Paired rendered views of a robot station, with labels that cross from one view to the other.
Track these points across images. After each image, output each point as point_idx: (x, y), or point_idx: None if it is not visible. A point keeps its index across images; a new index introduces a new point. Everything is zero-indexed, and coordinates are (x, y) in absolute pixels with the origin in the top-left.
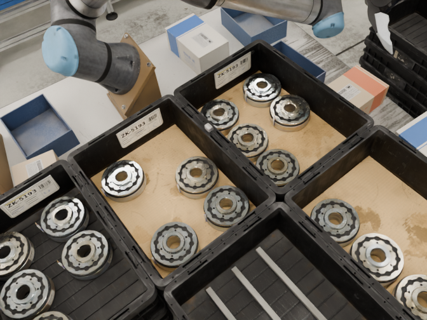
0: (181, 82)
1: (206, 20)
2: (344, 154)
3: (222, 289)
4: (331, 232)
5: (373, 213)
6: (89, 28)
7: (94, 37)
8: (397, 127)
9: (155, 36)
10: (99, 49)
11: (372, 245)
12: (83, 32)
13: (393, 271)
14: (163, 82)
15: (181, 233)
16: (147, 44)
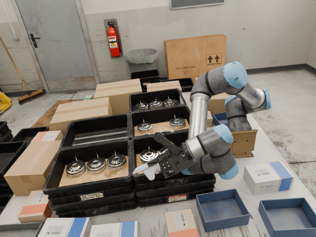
0: (243, 169)
1: (307, 200)
2: (128, 159)
3: (125, 134)
4: (113, 156)
5: (109, 177)
6: (241, 105)
7: (239, 108)
8: None
9: (293, 170)
10: (233, 111)
11: (99, 162)
12: (237, 102)
13: (88, 164)
14: (247, 163)
15: (146, 127)
16: (286, 165)
